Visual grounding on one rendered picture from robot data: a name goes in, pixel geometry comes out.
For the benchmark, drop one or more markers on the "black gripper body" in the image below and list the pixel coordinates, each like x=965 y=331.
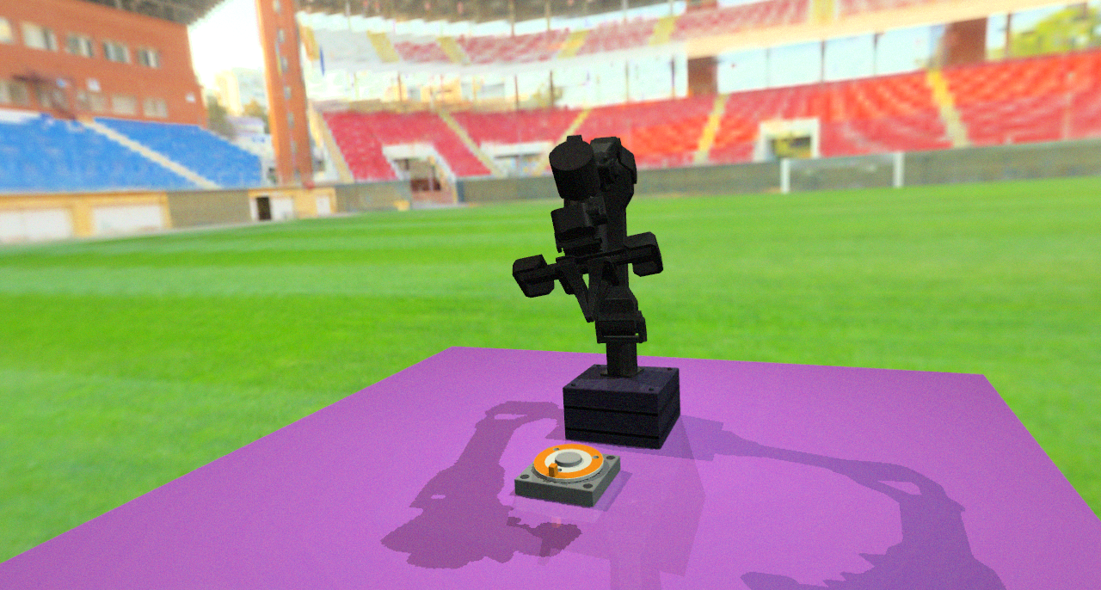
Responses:
x=536 y=278

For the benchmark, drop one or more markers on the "orange round plate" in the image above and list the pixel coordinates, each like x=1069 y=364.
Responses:
x=546 y=467

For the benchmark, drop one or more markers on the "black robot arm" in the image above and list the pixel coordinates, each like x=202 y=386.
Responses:
x=596 y=182

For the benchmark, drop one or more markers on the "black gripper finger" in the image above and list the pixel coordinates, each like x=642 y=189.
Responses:
x=573 y=283
x=602 y=278

